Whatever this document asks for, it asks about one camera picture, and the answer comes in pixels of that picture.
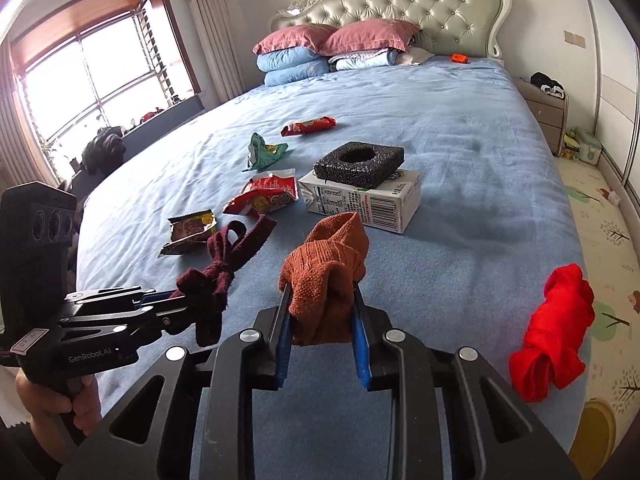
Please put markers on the red sock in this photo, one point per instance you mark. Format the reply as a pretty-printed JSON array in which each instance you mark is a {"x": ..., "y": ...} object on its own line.
[{"x": 550, "y": 340}]

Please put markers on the pink pillow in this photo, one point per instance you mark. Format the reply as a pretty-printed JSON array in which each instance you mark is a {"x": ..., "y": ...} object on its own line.
[
  {"x": 370, "y": 35},
  {"x": 290, "y": 37}
]

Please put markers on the brown sock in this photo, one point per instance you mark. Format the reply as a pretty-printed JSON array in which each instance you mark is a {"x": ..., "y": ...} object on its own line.
[{"x": 325, "y": 280}]

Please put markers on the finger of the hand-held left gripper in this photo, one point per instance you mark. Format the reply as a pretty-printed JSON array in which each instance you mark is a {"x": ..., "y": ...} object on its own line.
[
  {"x": 145, "y": 322},
  {"x": 155, "y": 299}
]

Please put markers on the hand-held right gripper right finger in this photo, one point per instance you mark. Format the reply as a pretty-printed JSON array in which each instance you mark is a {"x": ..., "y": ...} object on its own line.
[{"x": 361, "y": 355}]

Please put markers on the dark clothes pile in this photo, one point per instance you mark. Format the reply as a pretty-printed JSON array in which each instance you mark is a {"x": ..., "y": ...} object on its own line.
[{"x": 102, "y": 152}]

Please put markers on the folded light blue quilt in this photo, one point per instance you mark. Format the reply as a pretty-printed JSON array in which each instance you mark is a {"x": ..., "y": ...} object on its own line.
[{"x": 290, "y": 67}]

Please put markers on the black foam block with hole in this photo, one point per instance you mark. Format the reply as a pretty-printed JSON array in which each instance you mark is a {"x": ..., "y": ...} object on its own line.
[{"x": 372, "y": 170}]

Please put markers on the blue bed sheet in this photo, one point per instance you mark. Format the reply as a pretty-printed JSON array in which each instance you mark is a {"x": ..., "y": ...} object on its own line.
[{"x": 450, "y": 135}]

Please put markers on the tufted grey headboard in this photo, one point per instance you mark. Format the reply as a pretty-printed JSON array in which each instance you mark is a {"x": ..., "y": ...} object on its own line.
[{"x": 425, "y": 5}]

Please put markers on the green storage box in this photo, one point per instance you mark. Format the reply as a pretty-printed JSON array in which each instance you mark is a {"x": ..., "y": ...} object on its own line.
[{"x": 587, "y": 147}]

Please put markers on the white wardrobe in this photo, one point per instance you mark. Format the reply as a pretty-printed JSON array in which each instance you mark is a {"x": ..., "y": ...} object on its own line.
[{"x": 620, "y": 110}]

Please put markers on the crumpled red snack bag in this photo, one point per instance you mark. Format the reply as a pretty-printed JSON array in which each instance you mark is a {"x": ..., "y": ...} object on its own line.
[{"x": 265, "y": 195}]

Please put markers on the small orange object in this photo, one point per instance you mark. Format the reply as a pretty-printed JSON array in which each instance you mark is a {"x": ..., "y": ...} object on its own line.
[{"x": 459, "y": 58}]

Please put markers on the grey bedside table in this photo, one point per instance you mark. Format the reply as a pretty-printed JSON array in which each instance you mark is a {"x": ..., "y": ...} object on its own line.
[{"x": 547, "y": 110}]

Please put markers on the wall switch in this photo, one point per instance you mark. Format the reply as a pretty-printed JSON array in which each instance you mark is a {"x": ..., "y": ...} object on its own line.
[{"x": 575, "y": 39}]

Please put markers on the green snack wrapper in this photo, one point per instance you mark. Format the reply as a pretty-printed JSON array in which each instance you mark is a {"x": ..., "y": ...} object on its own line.
[{"x": 262, "y": 155}]

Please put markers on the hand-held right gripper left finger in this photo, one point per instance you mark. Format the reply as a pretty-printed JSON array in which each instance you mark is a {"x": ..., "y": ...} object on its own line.
[{"x": 282, "y": 355}]

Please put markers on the wood framed window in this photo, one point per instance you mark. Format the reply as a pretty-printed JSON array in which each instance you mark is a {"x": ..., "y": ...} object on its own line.
[{"x": 100, "y": 75}]

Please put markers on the dark window ledge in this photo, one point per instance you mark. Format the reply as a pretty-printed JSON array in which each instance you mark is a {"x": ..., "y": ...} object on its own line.
[{"x": 165, "y": 120}]

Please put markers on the person's left hand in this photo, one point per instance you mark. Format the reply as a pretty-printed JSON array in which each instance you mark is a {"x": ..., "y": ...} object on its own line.
[{"x": 87, "y": 410}]

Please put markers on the long red candy wrapper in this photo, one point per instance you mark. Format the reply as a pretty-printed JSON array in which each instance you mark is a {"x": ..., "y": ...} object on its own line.
[{"x": 310, "y": 125}]

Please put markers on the folded floral blanket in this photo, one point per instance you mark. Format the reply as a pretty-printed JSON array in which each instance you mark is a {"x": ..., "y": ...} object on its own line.
[{"x": 360, "y": 62}]

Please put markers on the brown snack wrapper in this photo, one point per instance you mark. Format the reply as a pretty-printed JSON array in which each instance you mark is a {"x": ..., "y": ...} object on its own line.
[{"x": 187, "y": 230}]

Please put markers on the white cloth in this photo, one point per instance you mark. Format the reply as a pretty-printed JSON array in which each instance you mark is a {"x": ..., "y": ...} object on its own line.
[{"x": 417, "y": 55}]

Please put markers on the black cloth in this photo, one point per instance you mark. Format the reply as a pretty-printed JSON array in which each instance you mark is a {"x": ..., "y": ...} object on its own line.
[{"x": 547, "y": 84}]

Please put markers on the beige curtain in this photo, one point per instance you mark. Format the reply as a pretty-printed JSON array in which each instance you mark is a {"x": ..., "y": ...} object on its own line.
[{"x": 220, "y": 35}]

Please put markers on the striped curtain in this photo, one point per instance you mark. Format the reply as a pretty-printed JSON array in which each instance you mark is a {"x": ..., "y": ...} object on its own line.
[{"x": 20, "y": 125}]

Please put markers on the patterned play mat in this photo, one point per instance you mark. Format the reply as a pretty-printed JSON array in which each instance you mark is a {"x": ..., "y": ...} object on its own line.
[{"x": 600, "y": 240}]

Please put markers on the white milk carton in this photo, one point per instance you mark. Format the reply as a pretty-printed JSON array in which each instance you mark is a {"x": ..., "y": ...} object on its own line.
[{"x": 370, "y": 207}]

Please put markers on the maroon sock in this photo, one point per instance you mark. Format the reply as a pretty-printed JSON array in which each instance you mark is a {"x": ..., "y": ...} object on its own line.
[{"x": 215, "y": 280}]

